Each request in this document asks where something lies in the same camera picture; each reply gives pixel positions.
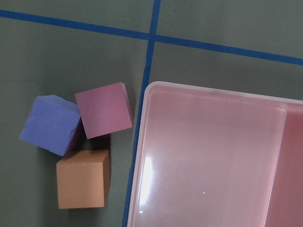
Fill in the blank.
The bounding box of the magenta foam cube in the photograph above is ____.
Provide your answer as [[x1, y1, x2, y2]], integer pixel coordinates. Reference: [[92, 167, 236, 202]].
[[75, 82, 134, 139]]

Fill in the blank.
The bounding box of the pink plastic tray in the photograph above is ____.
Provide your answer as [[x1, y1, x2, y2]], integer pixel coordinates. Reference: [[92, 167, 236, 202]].
[[123, 81, 303, 227]]

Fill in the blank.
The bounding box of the orange foam cube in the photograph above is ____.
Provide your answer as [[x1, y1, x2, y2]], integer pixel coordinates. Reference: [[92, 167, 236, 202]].
[[56, 149, 110, 209]]

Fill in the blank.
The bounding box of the purple foam cube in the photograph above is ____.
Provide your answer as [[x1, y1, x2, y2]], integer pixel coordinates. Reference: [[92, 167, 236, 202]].
[[19, 95, 81, 157]]

